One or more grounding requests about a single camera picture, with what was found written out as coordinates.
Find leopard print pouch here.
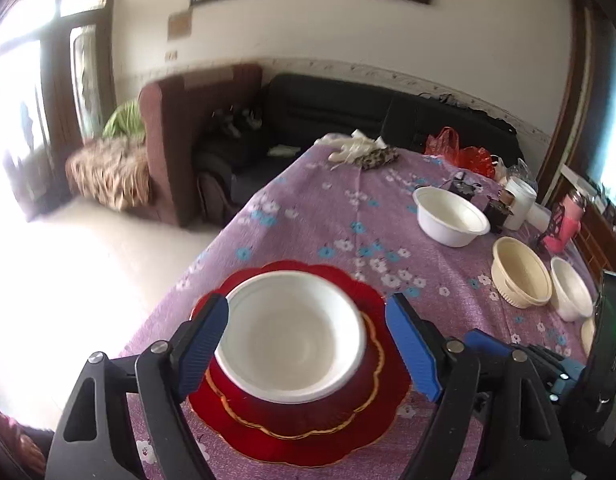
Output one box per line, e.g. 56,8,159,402
355,146,401,171

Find purple floral tablecloth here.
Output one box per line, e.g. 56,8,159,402
119,132,601,480

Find cream ribbed bowl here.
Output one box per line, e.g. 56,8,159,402
490,236,554,309

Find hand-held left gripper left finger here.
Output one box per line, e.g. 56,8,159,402
45,292,231,480

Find small white bowl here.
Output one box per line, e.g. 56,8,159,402
550,256,595,322

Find wooden cabinet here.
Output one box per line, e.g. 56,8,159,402
558,162,616,281

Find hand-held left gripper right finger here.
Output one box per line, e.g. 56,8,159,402
384,291,574,480

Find small red gold-rimmed plate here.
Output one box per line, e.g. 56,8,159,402
205,310,386,441

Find white plastic jar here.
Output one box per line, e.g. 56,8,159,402
503,177,538,231

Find small cream dish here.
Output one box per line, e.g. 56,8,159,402
580,317,597,356

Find white gloves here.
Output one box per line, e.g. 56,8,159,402
313,129,389,173

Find pink sleeved bottle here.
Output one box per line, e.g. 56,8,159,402
544,191,586,256

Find dark bag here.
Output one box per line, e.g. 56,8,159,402
197,172,236,223

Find brown armchair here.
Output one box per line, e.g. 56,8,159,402
138,62,264,228

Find black strap bundle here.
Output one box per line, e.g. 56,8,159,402
208,105,264,141

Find large white plastic bowl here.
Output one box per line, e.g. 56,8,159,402
215,270,369,405

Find brown patterned blanket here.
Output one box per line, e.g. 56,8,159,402
65,136,154,208

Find black leather sofa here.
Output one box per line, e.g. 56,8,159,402
195,72,524,211

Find brown wall plaque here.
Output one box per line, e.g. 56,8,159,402
167,12,193,40

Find large red scalloped plate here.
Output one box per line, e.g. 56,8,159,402
187,259,414,467

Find bright window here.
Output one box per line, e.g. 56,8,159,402
585,10,616,201

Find white tissue roll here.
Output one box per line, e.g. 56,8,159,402
525,204,554,231

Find green cloth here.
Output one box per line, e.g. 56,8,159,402
102,100,148,142

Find red plastic bag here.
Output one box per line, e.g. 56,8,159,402
458,146,496,178
424,126,461,165

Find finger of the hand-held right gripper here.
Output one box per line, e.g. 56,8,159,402
463,328,516,361
525,342,587,406

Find wooden glass door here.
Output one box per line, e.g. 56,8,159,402
0,0,119,221

